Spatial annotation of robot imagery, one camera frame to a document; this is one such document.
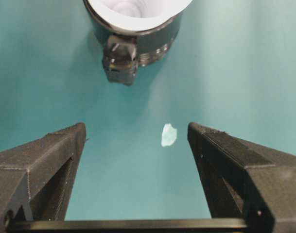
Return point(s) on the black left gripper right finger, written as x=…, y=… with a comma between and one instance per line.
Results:
x=242, y=179

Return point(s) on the black plastic cup holder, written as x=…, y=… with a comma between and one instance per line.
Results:
x=124, y=52

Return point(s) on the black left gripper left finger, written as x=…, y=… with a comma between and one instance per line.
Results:
x=36, y=178

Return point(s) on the white paper scrap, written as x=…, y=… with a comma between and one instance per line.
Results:
x=168, y=136

